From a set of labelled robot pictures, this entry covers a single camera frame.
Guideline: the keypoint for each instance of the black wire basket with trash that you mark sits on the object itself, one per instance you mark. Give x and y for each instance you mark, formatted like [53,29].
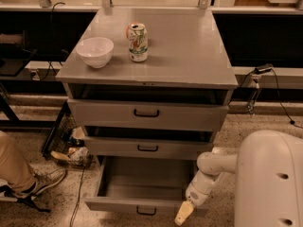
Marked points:
[62,145]

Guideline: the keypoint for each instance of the white drink can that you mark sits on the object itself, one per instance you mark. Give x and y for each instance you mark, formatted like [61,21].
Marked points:
[137,36]

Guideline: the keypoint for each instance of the grey top drawer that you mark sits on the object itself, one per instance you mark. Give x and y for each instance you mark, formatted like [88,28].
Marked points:
[147,115]

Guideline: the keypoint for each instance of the grey middle drawer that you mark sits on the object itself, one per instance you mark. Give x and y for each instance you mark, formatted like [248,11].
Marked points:
[147,143]

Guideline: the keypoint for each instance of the black chair base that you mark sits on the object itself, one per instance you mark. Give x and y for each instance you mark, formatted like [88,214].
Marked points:
[6,195]

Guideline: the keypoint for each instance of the grey sneaker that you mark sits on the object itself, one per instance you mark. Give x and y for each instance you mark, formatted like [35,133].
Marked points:
[41,183]

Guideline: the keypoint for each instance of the white bowl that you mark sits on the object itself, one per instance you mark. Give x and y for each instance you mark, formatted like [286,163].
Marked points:
[95,52]

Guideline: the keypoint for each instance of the person leg tan trousers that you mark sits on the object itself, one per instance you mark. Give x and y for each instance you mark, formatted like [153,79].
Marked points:
[14,168]

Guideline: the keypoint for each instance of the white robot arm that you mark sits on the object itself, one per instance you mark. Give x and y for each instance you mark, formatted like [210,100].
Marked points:
[268,173]

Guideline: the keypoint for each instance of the grey bottom drawer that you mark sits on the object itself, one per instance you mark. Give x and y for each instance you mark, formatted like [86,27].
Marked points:
[143,186]

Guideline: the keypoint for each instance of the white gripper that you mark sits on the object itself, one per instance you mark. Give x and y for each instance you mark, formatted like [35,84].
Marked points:
[195,195]

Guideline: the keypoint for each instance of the grey drawer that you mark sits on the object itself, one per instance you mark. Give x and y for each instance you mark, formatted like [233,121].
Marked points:
[143,186]
[147,115]
[147,143]

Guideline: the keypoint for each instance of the black power adapter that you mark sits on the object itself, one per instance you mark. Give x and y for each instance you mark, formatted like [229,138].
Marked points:
[263,69]

